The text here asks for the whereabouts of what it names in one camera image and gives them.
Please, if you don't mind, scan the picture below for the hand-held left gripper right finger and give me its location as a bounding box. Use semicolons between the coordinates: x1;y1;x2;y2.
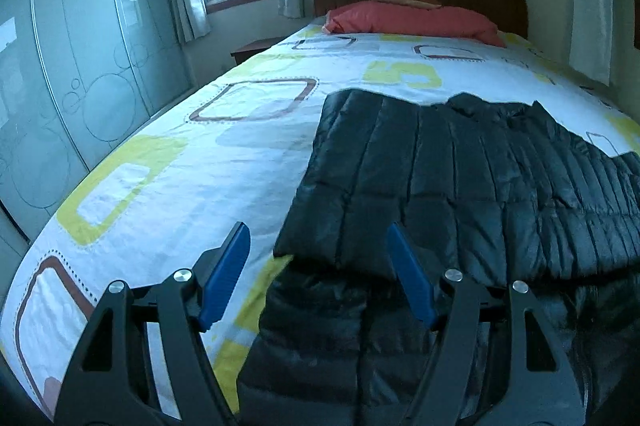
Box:
387;223;587;426

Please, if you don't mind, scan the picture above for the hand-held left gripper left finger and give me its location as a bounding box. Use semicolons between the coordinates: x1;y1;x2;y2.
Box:
54;222;251;426

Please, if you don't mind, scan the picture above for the black puffer jacket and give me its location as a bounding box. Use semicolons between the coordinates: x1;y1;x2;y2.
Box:
236;89;640;426

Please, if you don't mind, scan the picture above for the bed with patterned sheet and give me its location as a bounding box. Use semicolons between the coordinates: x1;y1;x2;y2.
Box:
0;17;640;424

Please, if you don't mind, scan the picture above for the wooden bedside table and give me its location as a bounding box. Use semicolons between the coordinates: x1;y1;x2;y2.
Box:
230;37;287;68

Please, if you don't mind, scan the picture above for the red pillow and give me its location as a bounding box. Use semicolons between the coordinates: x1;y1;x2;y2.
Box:
323;0;507;49

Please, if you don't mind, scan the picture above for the glass sliding wardrobe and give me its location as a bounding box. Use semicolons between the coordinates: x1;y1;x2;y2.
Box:
0;0;196;302

